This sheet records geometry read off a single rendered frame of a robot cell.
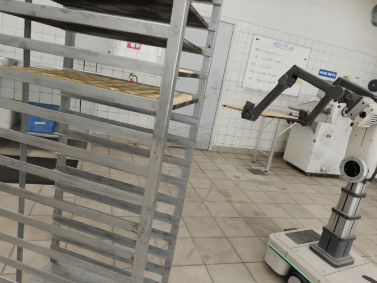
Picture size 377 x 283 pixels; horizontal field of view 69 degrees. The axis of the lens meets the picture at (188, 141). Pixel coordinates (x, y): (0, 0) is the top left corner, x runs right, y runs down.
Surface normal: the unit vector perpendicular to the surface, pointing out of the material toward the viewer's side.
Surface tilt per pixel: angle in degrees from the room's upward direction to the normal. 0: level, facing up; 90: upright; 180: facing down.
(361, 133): 90
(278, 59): 90
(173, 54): 90
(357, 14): 90
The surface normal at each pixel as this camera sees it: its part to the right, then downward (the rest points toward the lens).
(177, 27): -0.23, 0.20
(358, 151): -0.90, 0.14
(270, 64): 0.28, 0.29
